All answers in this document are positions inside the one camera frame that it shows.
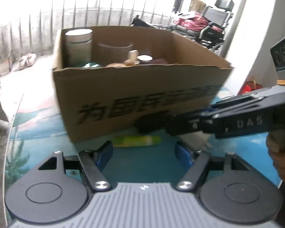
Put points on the white bottle green label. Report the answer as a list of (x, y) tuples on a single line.
[(78, 45)]

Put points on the brown cardboard box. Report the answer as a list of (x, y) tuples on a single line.
[(133, 87)]

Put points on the dark green round jar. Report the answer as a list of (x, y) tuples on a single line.
[(91, 65)]

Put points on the pink clothes pile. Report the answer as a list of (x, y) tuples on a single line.
[(192, 21)]

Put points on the yellow green tube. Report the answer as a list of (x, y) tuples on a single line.
[(137, 141)]

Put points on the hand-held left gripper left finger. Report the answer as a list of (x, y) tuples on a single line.
[(104, 153)]

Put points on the black tube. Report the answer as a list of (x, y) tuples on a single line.
[(144, 58)]

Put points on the white power adapter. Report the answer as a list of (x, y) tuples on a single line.
[(197, 140)]

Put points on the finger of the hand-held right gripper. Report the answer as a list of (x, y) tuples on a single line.
[(185, 123)]

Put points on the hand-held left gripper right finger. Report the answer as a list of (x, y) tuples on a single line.
[(182, 153)]

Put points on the clear glass cup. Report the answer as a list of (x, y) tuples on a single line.
[(115, 52)]

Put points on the green glass dropper bottle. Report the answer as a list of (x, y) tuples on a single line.
[(133, 57)]

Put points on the gold lid black jar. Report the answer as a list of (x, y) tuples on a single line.
[(115, 64)]

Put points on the red gift bag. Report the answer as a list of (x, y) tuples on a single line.
[(249, 86)]

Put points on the metal balcony railing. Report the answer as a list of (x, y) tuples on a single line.
[(85, 11)]

